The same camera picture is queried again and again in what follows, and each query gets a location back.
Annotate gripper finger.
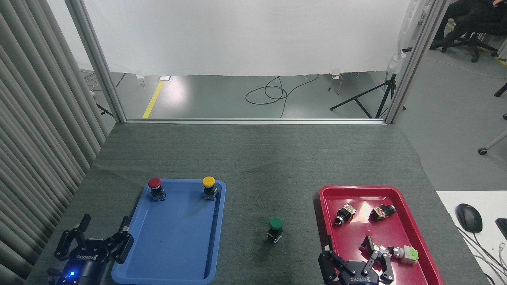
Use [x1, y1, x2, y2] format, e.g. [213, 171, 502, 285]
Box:
[318, 236, 350, 285]
[362, 236, 395, 284]
[54, 214, 92, 262]
[104, 216, 135, 265]

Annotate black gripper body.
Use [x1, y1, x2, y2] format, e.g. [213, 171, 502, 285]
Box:
[48, 238, 111, 285]
[336, 259, 388, 285]

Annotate green push button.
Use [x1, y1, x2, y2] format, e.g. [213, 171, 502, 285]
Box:
[267, 217, 284, 243]

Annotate red push button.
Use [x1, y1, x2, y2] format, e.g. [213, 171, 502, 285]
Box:
[148, 178, 166, 202]

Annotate yellow push button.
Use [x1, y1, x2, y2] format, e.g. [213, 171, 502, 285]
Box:
[202, 176, 218, 201]

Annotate red plastic tray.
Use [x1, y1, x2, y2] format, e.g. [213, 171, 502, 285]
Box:
[319, 185, 445, 285]

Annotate blue plastic tray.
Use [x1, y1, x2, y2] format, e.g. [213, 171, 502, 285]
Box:
[111, 179, 227, 285]

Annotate black computer mouse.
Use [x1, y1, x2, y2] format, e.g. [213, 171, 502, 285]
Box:
[455, 203, 483, 233]

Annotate dark grey table cloth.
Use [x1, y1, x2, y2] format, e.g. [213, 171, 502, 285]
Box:
[24, 123, 492, 285]

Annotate white side table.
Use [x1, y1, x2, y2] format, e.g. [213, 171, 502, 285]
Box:
[436, 191, 507, 285]

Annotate grey pleated curtain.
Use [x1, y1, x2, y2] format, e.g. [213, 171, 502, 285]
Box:
[0, 0, 116, 285]

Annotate yellow floor tape strip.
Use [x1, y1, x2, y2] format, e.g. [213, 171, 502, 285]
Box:
[142, 81, 165, 119]

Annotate white chair leg with castor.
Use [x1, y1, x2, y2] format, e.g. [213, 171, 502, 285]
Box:
[478, 131, 507, 155]

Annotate black tripod stand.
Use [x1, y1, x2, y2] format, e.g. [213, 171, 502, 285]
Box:
[330, 73, 406, 119]

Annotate white backdrop sheet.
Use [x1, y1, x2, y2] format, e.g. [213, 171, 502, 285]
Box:
[47, 0, 433, 77]

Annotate black office chair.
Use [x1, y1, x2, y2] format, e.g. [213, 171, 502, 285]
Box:
[441, 24, 500, 63]

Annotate person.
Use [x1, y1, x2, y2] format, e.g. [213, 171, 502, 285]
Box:
[430, 0, 507, 50]

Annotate silver switch with green block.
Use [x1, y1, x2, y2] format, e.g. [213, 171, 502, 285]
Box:
[359, 242, 419, 265]

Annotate black knob selector switch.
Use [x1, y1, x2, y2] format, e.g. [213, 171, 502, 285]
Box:
[334, 205, 356, 226]

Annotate black brass-ended switch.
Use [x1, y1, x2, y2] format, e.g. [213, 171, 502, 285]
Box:
[370, 204, 396, 222]

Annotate white desk cables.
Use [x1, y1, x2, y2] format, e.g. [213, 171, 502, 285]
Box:
[456, 226, 507, 277]

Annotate silver frame crossbar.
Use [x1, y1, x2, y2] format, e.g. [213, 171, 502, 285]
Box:
[125, 118, 387, 125]

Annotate black floor cable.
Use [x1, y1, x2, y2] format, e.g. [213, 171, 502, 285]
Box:
[245, 74, 320, 118]

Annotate silver frame post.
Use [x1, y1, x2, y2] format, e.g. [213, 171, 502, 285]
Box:
[385, 0, 450, 125]
[65, 0, 127, 123]

